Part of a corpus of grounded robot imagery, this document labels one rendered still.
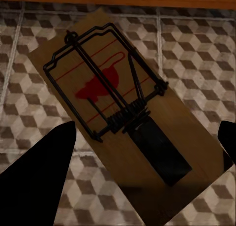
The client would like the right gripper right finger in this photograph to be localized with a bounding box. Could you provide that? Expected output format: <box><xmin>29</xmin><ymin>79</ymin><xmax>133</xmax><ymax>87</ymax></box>
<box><xmin>217</xmin><ymin>120</ymin><xmax>236</xmax><ymax>165</ymax></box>

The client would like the mousetrap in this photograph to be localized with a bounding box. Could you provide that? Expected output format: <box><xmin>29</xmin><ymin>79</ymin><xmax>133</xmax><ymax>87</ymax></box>
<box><xmin>27</xmin><ymin>8</ymin><xmax>235</xmax><ymax>226</ymax></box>

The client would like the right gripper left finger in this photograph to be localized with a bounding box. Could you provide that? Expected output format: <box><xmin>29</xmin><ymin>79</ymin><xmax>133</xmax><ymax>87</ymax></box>
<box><xmin>0</xmin><ymin>120</ymin><xmax>76</xmax><ymax>226</ymax></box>

